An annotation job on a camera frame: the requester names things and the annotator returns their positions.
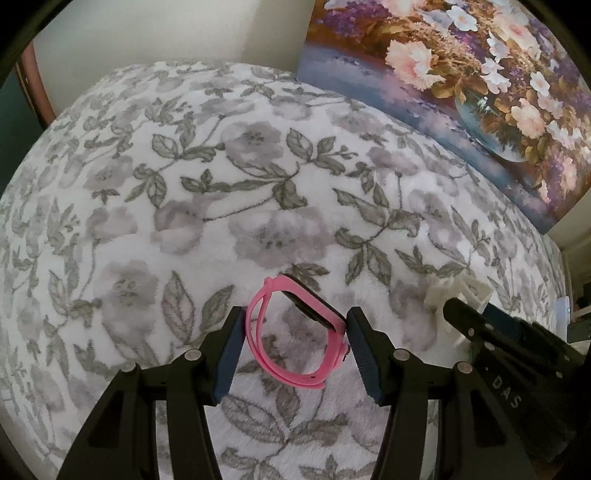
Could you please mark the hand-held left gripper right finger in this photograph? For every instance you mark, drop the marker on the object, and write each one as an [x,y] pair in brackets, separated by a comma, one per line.
[369,355]

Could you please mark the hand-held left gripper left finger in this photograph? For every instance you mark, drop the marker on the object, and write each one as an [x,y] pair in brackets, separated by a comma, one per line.
[228,355]

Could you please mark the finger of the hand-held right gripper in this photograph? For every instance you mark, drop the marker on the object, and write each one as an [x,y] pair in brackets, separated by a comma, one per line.
[466,323]
[501,316]

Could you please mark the pink smart watch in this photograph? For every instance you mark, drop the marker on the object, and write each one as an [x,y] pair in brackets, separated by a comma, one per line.
[258,341]

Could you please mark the white ribbed hair clip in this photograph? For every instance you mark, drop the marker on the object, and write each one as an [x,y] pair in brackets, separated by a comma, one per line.
[443,295]

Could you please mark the white power strip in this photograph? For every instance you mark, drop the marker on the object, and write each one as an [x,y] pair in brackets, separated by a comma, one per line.
[565,314]

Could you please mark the grey floral blanket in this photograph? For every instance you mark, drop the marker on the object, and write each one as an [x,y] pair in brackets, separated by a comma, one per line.
[184,184]

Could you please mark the floral painting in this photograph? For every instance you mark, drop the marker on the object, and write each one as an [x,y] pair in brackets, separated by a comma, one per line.
[415,46]

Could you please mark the brown wooden frame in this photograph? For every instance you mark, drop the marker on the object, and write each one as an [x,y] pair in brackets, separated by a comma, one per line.
[34,87]

